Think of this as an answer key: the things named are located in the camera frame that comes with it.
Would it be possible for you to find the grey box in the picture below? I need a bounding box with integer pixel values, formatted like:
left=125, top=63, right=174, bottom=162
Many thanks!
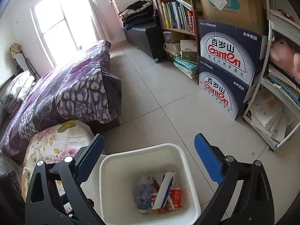
left=163, top=31, right=181, bottom=44

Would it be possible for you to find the white shelf cart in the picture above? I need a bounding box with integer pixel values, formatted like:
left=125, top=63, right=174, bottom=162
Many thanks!
left=242, top=0, right=300, bottom=152

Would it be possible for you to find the light curtain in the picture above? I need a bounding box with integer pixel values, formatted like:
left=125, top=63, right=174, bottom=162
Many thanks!
left=78, top=0, right=106, bottom=43

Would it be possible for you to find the pink plush toy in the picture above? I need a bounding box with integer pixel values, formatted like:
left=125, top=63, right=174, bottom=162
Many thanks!
left=269, top=39, right=300, bottom=74

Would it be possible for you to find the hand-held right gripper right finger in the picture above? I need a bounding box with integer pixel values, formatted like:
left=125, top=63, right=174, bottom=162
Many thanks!
left=194, top=133, right=275, bottom=225

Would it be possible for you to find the row of thick books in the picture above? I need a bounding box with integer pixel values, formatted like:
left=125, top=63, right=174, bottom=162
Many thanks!
left=160, top=1, right=195, bottom=34

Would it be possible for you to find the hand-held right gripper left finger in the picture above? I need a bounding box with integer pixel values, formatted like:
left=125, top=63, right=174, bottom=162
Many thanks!
left=25, top=133, right=105, bottom=225

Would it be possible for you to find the bed with purple quilt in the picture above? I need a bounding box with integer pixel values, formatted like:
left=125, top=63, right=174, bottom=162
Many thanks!
left=0, top=40, right=122, bottom=157

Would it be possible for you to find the window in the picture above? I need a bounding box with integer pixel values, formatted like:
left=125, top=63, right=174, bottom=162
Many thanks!
left=30, top=0, right=94, bottom=67

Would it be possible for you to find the brown cardboard box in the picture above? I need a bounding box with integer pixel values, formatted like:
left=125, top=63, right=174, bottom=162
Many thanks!
left=193, top=0, right=269, bottom=37

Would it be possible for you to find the white plastic bin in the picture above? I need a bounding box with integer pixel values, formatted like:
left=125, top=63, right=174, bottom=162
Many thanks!
left=99, top=144, right=201, bottom=225

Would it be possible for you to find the clear plastic bottle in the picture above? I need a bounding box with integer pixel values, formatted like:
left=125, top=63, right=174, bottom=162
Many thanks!
left=136, top=173, right=156, bottom=214

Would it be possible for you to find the blue water carton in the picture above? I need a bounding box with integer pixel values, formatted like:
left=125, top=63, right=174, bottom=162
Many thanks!
left=197, top=19, right=269, bottom=86
left=198, top=57, right=260, bottom=120

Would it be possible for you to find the stack of books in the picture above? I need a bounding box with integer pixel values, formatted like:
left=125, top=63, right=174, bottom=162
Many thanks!
left=164, top=41, right=200, bottom=79

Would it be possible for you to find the beige storage box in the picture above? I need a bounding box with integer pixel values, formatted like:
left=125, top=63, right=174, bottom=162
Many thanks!
left=180, top=40, right=199, bottom=61

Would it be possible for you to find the pile of booklets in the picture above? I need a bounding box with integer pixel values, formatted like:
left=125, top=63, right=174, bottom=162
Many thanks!
left=267, top=66, right=300, bottom=104

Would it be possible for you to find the wooden bookshelf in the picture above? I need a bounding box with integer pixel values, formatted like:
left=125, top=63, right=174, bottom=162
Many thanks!
left=151, top=0, right=202, bottom=61

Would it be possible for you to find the dark storage bench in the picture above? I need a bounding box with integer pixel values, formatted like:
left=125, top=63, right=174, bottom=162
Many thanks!
left=124, top=23, right=164, bottom=60

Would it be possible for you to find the pink drawer cabinet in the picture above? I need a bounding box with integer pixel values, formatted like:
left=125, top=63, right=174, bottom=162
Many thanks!
left=110, top=0, right=143, bottom=14

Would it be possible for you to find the folded patterned quilt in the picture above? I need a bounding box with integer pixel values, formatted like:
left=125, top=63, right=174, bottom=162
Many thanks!
left=4, top=70, right=35, bottom=114

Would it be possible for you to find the stack of papers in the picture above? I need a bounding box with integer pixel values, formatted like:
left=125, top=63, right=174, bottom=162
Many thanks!
left=248, top=96, right=291, bottom=141

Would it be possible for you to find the long white cardboard box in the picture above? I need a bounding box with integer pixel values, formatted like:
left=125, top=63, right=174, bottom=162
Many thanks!
left=152, top=172, right=177, bottom=210

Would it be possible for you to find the coat rack with plaid scarf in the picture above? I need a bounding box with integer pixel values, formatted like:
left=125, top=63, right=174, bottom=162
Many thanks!
left=10, top=43, right=40, bottom=79

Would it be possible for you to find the pile of dark clothes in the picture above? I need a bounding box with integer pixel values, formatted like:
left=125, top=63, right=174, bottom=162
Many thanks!
left=118, top=0, right=155, bottom=30

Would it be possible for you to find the torn red snack wrapper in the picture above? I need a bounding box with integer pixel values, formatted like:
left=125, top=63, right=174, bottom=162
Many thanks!
left=150, top=193, right=164, bottom=212

